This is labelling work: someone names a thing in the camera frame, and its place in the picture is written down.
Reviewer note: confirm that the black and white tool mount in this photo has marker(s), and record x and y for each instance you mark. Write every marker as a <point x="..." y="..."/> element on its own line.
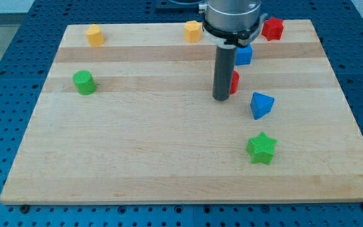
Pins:
<point x="230" y="40"/>

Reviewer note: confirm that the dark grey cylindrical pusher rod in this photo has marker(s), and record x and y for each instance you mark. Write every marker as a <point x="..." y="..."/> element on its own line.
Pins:
<point x="223" y="73"/>

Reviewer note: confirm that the red cylinder block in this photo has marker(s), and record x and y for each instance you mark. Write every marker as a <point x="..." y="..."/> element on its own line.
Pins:
<point x="235" y="82"/>

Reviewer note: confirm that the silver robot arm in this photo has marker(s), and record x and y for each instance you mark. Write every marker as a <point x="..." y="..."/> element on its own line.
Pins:
<point x="230" y="24"/>

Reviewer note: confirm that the blue triangle block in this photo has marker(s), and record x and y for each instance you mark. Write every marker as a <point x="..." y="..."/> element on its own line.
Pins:
<point x="261" y="105"/>

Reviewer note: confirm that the blue cube block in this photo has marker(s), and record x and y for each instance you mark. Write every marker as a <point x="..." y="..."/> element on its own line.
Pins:
<point x="244" y="55"/>

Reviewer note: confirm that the yellow hexagon block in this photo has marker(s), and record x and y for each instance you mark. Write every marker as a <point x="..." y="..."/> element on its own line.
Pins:
<point x="192" y="31"/>

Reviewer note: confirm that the red star block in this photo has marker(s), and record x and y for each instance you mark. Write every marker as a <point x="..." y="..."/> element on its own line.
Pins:
<point x="273" y="29"/>

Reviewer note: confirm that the green star block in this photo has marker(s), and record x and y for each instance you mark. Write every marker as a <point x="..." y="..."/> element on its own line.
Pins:
<point x="261" y="148"/>

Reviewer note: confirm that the wooden board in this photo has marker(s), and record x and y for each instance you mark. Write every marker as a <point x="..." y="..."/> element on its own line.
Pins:
<point x="152" y="133"/>

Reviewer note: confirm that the yellow heart block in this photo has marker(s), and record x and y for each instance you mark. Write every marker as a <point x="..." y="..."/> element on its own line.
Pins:
<point x="94" y="35"/>

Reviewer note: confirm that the green cylinder block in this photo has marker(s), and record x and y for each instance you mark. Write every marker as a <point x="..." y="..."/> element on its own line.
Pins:
<point x="84" y="82"/>

